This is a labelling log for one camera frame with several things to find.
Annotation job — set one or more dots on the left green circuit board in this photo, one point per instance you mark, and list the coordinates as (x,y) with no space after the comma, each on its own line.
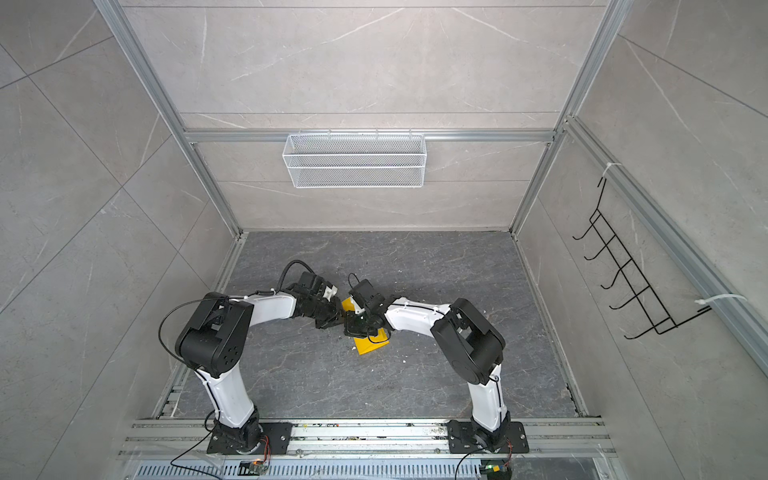
(253,468)

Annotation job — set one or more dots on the white wire mesh basket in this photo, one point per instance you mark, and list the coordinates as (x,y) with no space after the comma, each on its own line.
(360,160)

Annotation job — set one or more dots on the aluminium corner frame post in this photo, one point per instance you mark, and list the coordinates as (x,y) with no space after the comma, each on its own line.
(117,21)

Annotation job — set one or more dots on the black wire hook rack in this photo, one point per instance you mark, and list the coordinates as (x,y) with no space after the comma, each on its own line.
(656,317)

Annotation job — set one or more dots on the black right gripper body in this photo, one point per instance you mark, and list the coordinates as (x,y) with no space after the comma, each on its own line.
(360,325)

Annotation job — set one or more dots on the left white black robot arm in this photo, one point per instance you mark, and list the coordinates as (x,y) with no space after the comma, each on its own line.
(213,342)

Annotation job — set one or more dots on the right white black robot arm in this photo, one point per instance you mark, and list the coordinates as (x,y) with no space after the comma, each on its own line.
(471,345)

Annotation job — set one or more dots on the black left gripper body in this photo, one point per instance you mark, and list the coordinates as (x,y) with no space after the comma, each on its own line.
(328,313)

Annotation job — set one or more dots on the green circuit board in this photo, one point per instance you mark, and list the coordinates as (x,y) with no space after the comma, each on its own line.
(253,468)
(493,470)

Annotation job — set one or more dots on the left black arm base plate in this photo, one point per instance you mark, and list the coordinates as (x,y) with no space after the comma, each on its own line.
(251,439)

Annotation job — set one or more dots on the aluminium front rail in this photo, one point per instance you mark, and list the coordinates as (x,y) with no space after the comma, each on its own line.
(372,438)

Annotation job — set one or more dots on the right green circuit board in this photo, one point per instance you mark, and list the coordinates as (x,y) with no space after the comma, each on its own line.
(493,470)

